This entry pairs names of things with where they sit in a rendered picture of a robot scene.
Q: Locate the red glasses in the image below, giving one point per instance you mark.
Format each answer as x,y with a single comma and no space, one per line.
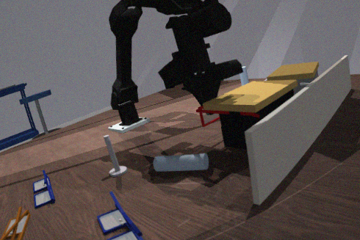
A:
207,119

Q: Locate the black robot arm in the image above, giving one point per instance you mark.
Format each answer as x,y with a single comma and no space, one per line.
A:
203,19

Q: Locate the grey-blue cylinder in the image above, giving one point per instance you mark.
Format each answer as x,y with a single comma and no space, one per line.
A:
244,76
181,163

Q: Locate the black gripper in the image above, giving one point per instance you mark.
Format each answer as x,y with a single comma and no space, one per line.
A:
205,86

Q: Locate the grey flat panel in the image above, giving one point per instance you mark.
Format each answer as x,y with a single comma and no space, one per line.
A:
277,142

